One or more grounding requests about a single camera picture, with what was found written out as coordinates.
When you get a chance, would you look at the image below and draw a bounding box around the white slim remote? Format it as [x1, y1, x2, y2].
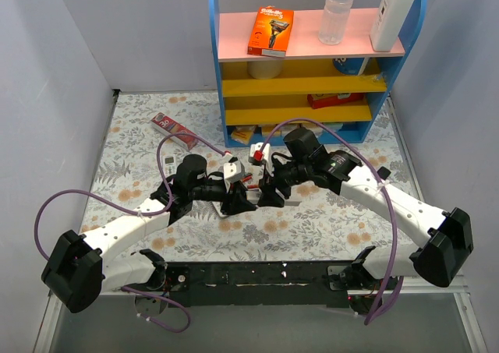
[246, 190, 302, 208]

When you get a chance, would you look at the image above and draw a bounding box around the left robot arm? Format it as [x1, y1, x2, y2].
[41, 153, 256, 313]

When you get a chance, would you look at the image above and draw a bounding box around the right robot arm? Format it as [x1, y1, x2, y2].
[250, 128, 473, 289]

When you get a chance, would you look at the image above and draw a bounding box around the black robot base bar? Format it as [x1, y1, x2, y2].
[155, 260, 381, 313]

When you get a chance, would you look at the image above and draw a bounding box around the small white remote control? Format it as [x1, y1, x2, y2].
[212, 202, 227, 218]

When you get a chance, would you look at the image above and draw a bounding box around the large white remote control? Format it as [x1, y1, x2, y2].
[162, 155, 177, 177]

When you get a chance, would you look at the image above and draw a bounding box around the red snack box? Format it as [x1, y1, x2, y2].
[307, 93, 365, 109]

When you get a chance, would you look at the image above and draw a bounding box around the red white toothpaste box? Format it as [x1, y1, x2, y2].
[150, 112, 198, 150]

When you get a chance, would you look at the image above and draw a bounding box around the yellow sponge pack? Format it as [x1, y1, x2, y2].
[230, 125, 257, 145]

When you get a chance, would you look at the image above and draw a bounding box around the blue yellow wooden shelf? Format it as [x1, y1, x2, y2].
[208, 0, 427, 147]

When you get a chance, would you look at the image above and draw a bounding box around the blue paper cup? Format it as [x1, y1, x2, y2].
[333, 57, 370, 76]

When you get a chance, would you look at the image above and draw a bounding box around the orange razor box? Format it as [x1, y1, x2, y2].
[247, 6, 294, 58]

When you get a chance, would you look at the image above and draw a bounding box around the clear plastic bottle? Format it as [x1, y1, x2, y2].
[318, 0, 353, 45]

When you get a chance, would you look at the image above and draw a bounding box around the white plastic bottle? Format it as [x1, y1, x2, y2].
[370, 0, 414, 52]

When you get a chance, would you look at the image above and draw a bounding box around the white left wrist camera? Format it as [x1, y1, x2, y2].
[222, 153, 246, 183]

